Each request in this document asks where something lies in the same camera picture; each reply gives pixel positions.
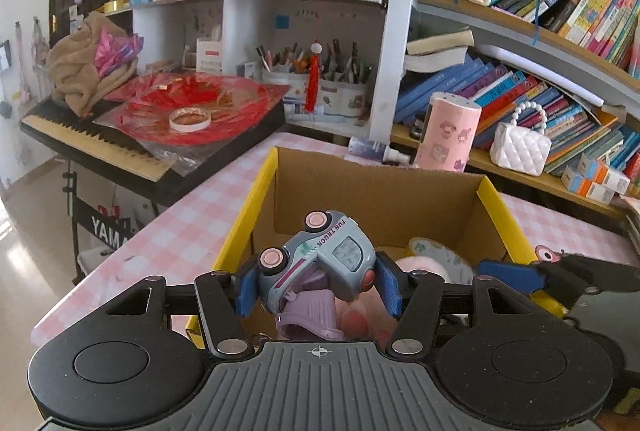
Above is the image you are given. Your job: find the grey purple toy truck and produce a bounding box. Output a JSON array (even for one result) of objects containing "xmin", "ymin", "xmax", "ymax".
[{"xmin": 256, "ymin": 209, "xmax": 377, "ymax": 342}]

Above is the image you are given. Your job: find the pink pig plush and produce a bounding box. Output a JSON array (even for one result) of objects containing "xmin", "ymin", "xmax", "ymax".
[{"xmin": 336, "ymin": 257, "xmax": 451, "ymax": 343}]

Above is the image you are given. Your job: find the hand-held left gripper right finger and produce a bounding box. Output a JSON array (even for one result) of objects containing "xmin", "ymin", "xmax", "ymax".
[{"xmin": 376, "ymin": 253, "xmax": 538, "ymax": 357}]

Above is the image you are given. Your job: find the beige blanket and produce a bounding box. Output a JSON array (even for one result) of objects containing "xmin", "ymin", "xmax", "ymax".
[{"xmin": 46, "ymin": 11, "xmax": 138, "ymax": 114}]

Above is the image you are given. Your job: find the black keyboard piano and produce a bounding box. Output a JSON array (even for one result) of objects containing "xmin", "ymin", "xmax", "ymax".
[{"xmin": 20, "ymin": 98, "xmax": 288, "ymax": 199}]

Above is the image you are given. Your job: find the white quilted pearl-handle purse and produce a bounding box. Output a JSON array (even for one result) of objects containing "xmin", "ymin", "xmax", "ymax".
[{"xmin": 490, "ymin": 100, "xmax": 552, "ymax": 176}]

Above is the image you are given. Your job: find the white wooden bookshelf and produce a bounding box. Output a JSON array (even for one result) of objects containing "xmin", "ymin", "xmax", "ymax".
[{"xmin": 102, "ymin": 0, "xmax": 640, "ymax": 217}]

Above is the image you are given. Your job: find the yellow cardboard box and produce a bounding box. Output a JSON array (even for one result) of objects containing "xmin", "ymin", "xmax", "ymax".
[{"xmin": 185, "ymin": 147, "xmax": 568, "ymax": 347}]

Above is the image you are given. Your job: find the row of thin upright books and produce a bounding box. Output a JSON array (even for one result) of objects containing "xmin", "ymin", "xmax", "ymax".
[{"xmin": 487, "ymin": 0, "xmax": 640, "ymax": 79}]

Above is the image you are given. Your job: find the row of leaning colourful books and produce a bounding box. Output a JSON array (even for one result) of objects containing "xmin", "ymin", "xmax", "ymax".
[{"xmin": 392, "ymin": 53, "xmax": 640, "ymax": 176}]

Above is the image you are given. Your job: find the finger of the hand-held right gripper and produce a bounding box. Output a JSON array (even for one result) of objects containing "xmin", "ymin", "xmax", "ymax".
[{"xmin": 477, "ymin": 253, "xmax": 640, "ymax": 309}]

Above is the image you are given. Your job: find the white light bar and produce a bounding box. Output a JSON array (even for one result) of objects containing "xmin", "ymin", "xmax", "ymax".
[{"xmin": 472, "ymin": 42, "xmax": 607, "ymax": 108}]

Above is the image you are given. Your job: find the small purple spray bottle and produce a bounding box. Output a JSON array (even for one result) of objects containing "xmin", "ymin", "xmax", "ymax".
[{"xmin": 348, "ymin": 136, "xmax": 412, "ymax": 164}]

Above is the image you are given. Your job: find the pink printed table mat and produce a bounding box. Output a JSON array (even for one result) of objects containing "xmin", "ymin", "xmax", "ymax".
[{"xmin": 30, "ymin": 131, "xmax": 640, "ymax": 352}]

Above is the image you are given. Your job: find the white tape roll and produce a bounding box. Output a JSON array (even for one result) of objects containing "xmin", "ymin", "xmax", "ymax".
[{"xmin": 168, "ymin": 107, "xmax": 210, "ymax": 132}]

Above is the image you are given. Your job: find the white holder with pens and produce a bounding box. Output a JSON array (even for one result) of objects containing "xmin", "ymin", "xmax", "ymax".
[{"xmin": 256, "ymin": 43, "xmax": 321, "ymax": 104}]

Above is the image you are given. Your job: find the red tassel ornament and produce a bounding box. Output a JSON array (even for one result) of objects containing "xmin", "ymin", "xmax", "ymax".
[{"xmin": 306, "ymin": 42, "xmax": 325, "ymax": 114}]

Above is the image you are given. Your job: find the pink foil ribbon bundle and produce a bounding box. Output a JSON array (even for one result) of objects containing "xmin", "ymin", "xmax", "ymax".
[{"xmin": 97, "ymin": 30, "xmax": 145, "ymax": 76}]

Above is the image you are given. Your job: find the white red label card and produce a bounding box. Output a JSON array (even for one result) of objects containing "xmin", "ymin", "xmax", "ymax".
[{"xmin": 196, "ymin": 38, "xmax": 223, "ymax": 74}]

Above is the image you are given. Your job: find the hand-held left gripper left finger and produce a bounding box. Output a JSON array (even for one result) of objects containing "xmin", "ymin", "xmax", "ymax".
[{"xmin": 102, "ymin": 256, "xmax": 262, "ymax": 358}]

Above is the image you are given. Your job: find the pink cylindrical canister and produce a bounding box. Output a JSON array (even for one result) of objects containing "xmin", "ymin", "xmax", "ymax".
[{"xmin": 414, "ymin": 92, "xmax": 482, "ymax": 172}]

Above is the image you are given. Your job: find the orange blue white carton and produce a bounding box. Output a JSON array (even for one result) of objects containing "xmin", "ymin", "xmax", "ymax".
[
  {"xmin": 577, "ymin": 153, "xmax": 631, "ymax": 194},
  {"xmin": 561, "ymin": 166, "xmax": 616, "ymax": 204}
]

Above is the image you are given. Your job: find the black keyboard stand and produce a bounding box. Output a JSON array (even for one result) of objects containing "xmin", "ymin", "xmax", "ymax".
[{"xmin": 60, "ymin": 161, "xmax": 166, "ymax": 284}]

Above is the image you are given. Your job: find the thick book lying flat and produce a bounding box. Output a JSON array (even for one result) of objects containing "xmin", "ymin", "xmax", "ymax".
[
  {"xmin": 402, "ymin": 46, "xmax": 469, "ymax": 74},
  {"xmin": 406, "ymin": 27, "xmax": 476, "ymax": 56}
]

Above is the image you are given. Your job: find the yellow tape roll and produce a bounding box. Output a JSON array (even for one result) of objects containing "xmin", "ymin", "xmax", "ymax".
[{"xmin": 407, "ymin": 236, "xmax": 476, "ymax": 284}]

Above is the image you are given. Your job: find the pile of red paper decorations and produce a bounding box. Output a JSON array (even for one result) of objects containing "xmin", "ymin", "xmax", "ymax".
[{"xmin": 92, "ymin": 73, "xmax": 291, "ymax": 146}]

